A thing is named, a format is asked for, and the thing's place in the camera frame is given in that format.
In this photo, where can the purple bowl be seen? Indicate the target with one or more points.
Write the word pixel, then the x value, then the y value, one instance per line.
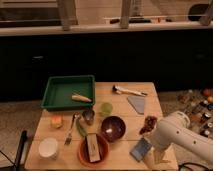
pixel 113 128

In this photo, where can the blue sponge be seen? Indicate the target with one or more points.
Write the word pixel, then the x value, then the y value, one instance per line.
pixel 139 151

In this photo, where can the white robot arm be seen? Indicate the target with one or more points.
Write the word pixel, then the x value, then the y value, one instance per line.
pixel 174 128

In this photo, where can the orange terracotta bowl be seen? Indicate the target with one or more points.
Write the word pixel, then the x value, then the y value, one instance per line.
pixel 83 152

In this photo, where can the small green cup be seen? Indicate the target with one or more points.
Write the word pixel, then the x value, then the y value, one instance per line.
pixel 106 109

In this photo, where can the yellow corn cob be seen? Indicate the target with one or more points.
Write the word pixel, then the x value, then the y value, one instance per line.
pixel 81 98

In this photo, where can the small metal cup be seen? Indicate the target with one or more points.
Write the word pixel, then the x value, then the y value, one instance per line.
pixel 88 116

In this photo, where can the grey folded cloth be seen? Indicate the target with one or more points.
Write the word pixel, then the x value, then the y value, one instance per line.
pixel 138 103

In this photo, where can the green plastic tray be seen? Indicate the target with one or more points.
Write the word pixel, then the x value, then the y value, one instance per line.
pixel 60 89

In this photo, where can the green pepper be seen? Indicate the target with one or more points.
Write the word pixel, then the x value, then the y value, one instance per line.
pixel 80 128

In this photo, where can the wooden block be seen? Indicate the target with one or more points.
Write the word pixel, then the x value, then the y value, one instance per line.
pixel 93 148

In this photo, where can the dark grape bunch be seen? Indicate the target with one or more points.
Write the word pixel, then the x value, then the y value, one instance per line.
pixel 149 124

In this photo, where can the orange yellow toy fruit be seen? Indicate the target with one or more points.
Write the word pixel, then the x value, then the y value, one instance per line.
pixel 56 121

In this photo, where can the silver fork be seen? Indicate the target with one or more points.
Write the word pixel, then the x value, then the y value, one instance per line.
pixel 69 134

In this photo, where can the white cup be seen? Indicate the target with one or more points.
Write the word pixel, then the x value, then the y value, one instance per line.
pixel 48 148

